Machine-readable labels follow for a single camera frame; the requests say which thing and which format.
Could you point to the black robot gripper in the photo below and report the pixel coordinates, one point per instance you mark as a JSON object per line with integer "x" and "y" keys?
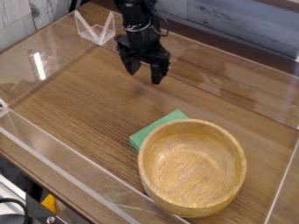
{"x": 140, "y": 46}

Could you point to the green rectangular block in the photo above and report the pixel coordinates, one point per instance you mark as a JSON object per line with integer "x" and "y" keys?
{"x": 140, "y": 135}

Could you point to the brown wooden bowl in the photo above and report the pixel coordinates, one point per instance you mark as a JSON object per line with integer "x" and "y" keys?
{"x": 193, "y": 167}

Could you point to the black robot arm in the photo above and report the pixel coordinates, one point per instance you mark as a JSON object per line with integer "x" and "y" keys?
{"x": 139, "y": 16}

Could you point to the yellow label on equipment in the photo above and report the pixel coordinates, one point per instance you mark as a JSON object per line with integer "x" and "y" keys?
{"x": 50, "y": 203}

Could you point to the clear acrylic corner bracket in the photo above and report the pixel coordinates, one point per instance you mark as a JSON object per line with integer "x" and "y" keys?
{"x": 99, "y": 34}

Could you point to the clear acrylic enclosure wall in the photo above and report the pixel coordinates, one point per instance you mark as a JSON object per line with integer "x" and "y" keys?
{"x": 72, "y": 106}

